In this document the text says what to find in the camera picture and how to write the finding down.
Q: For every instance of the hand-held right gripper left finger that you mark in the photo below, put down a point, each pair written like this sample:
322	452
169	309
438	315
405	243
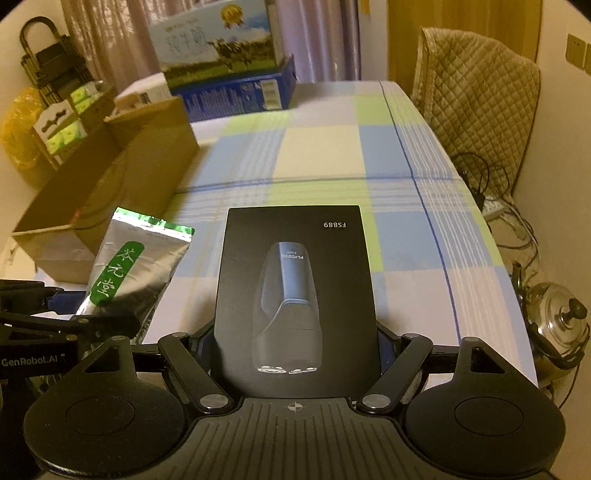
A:
184	361

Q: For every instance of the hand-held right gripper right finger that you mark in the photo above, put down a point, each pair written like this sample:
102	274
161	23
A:
401	364

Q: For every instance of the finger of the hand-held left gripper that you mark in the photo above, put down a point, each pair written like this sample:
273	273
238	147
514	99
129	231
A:
23	297
115	325

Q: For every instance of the silver green tea packet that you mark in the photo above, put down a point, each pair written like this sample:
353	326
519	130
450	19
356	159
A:
134	267

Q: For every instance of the black shaver box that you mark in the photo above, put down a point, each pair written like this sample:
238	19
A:
295	240

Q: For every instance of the brown cardboard box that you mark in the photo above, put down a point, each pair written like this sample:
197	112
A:
138	152

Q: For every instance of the stainless steel kettle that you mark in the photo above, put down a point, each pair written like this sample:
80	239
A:
554	309

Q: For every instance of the yellow plastic bag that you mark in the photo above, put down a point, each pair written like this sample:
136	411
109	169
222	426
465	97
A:
18	134

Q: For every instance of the white power strip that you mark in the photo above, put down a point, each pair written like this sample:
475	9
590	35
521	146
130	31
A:
494	207

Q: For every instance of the brown tissue display box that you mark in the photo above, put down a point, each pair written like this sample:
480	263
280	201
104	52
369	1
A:
99	104

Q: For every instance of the black folding step stool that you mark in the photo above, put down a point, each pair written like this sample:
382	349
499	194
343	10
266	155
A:
51	64

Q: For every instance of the small white box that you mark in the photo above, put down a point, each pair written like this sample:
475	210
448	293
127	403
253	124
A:
143	90

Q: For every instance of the blue cardboard box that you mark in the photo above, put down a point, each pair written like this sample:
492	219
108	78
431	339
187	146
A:
231	99

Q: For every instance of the chair with quilted cover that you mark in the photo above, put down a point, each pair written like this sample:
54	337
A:
475	92

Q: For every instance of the milk carton with cow print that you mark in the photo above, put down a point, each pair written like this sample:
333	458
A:
207	41

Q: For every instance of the pink patterned curtain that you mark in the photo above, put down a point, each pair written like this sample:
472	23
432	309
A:
323	41

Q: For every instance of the wooden wardrobe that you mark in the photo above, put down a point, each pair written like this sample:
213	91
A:
461	14

